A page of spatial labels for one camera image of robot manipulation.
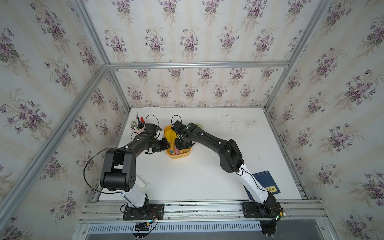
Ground yellow plastic storage box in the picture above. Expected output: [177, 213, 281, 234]
[164, 125, 191, 159]

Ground yellow shovel yellow handle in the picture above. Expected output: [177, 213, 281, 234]
[164, 129, 177, 156]

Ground light green shovel wooden handle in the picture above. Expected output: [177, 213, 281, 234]
[196, 123, 204, 130]

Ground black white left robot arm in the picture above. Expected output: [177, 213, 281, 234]
[100, 134, 170, 208]

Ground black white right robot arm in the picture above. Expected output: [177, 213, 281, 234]
[172, 121, 283, 214]

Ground pink pen holder cup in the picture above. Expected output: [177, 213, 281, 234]
[130, 114, 146, 134]

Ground white remote control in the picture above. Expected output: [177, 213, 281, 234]
[136, 176, 148, 191]

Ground blue booklet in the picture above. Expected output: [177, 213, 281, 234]
[240, 170, 281, 203]

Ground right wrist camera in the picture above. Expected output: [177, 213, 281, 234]
[172, 121, 186, 136]

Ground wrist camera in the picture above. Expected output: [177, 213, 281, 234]
[143, 123, 162, 138]
[172, 121, 186, 136]

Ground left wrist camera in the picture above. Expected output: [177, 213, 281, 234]
[143, 123, 162, 138]

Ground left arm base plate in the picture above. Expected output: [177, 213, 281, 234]
[123, 204, 165, 221]

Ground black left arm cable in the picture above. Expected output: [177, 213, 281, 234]
[83, 147, 121, 195]

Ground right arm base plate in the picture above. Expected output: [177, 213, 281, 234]
[241, 202, 284, 221]

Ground aluminium rail frame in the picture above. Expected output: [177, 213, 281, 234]
[72, 200, 338, 240]

